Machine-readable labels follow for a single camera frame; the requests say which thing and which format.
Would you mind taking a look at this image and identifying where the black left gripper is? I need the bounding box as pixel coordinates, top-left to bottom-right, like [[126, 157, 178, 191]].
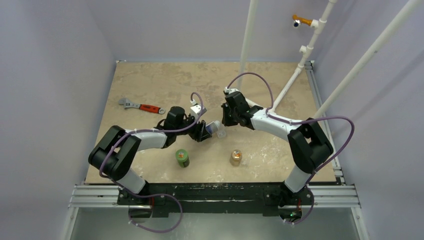
[[174, 113, 211, 142]]

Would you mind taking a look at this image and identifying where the white capped dark pill bottle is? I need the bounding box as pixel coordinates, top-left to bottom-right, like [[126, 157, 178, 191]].
[[205, 120, 221, 135]]

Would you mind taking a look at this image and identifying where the clear plastic pill organizer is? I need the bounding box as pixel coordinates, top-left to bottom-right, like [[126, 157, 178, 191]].
[[216, 129, 227, 139]]

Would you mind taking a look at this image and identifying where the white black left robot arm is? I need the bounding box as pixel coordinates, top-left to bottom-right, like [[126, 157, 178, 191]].
[[88, 106, 213, 205]]

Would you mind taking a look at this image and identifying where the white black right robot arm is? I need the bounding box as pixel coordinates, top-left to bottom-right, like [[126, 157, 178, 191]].
[[221, 90, 334, 204]]

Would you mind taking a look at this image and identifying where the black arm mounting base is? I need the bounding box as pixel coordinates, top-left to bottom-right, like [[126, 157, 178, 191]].
[[117, 182, 314, 220]]

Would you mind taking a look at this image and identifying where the green pill bottle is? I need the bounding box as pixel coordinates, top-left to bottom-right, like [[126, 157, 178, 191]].
[[175, 149, 190, 168]]

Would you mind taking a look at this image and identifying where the amber pill bottle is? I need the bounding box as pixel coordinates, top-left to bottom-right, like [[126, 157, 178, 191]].
[[229, 149, 243, 167]]

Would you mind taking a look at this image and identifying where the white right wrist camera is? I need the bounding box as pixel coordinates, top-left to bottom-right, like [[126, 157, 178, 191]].
[[223, 86, 239, 95]]

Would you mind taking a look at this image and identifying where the red handled adjustable wrench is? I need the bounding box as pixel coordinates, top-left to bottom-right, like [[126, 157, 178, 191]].
[[118, 97, 166, 115]]

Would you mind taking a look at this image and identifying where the aluminium extrusion frame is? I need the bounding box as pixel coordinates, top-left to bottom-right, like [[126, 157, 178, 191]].
[[69, 62, 359, 233]]

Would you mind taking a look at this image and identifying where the white PVC pipe frame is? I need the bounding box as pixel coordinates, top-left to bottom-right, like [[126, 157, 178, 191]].
[[249, 0, 424, 122]]

